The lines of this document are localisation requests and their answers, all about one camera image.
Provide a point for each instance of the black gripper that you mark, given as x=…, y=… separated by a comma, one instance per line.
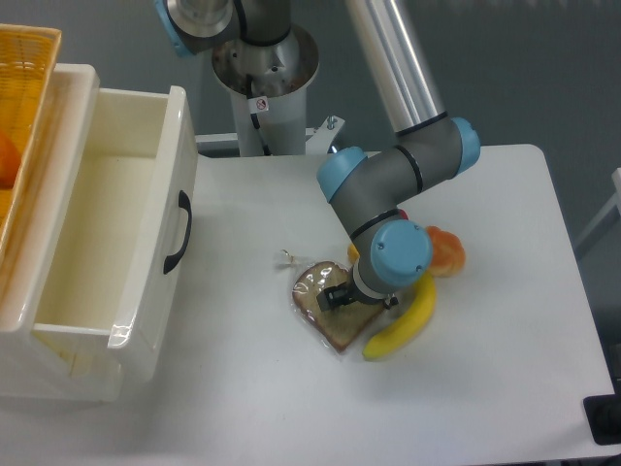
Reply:
x=332, y=297

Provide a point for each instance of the brown toast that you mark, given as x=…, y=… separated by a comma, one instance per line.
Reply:
x=337, y=329

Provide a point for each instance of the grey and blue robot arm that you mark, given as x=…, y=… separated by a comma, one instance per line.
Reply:
x=364, y=191

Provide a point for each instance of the yellow bell pepper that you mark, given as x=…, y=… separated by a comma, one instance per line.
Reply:
x=352, y=253

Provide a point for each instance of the yellow banana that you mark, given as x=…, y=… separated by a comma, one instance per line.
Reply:
x=408, y=325

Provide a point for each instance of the orange bread roll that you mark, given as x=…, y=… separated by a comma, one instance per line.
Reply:
x=449, y=256

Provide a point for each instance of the white plastic drawer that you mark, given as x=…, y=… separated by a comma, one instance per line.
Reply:
x=121, y=222

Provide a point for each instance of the black device at table corner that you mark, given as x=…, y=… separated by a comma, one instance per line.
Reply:
x=603, y=414

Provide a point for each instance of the white drawer cabinet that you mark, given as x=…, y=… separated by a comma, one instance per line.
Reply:
x=44, y=356

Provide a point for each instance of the orange fruit in basket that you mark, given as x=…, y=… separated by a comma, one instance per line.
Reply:
x=10, y=161

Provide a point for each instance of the yellow woven basket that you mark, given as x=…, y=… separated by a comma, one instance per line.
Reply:
x=28, y=58

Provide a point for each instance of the black drawer handle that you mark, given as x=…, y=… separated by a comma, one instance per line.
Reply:
x=183, y=234

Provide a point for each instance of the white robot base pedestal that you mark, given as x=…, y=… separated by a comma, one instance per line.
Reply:
x=268, y=87

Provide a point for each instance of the white frame at right edge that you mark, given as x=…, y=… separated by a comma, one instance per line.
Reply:
x=603, y=220

